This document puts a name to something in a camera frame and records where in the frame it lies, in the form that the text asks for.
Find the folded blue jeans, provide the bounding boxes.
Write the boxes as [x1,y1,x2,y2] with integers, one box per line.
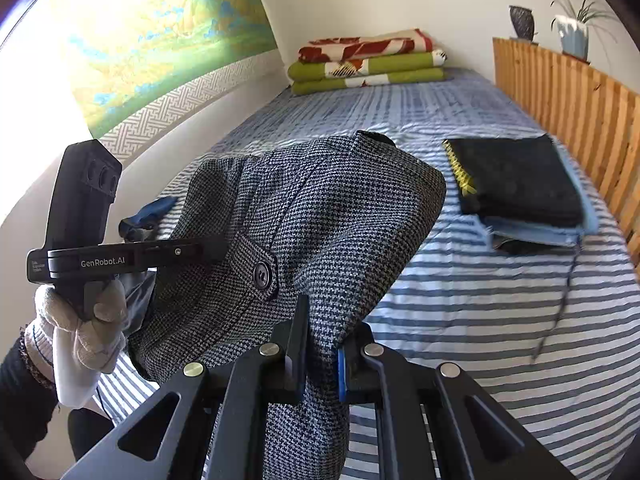
[480,135,601,257]

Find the person's left forearm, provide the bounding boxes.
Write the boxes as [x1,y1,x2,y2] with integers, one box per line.
[0,332,63,466]

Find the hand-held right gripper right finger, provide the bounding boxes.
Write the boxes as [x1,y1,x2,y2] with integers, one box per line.
[337,322,577,480]

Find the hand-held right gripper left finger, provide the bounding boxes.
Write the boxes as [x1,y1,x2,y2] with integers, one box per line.
[62,295,311,480]

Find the dark plant pot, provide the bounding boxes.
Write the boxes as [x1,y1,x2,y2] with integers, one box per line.
[508,5,537,42]

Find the blue white striped quilt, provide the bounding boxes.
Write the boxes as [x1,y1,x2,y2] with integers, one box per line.
[95,66,638,480]

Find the green potted plant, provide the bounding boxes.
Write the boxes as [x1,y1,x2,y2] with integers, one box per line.
[525,0,618,28]

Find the light blue plant pot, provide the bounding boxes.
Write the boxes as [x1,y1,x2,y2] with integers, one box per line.
[555,16,591,62]

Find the folded black garment yellow pattern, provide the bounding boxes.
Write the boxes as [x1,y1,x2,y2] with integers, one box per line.
[442,134,586,228]

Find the landscape wall poster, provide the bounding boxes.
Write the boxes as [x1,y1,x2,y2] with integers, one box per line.
[46,0,281,161]

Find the wooden slatted bed rail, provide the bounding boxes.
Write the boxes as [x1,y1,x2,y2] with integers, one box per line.
[492,36,640,263]

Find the black strap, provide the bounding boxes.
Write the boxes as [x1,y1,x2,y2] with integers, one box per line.
[530,240,585,367]

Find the person's left hand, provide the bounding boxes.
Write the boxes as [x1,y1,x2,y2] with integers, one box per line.
[24,279,129,409]

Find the grey houndstooth garment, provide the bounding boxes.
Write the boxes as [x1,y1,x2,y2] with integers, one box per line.
[127,130,447,480]

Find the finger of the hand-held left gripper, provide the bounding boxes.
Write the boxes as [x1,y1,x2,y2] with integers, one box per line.
[119,195,179,242]
[192,237,229,263]

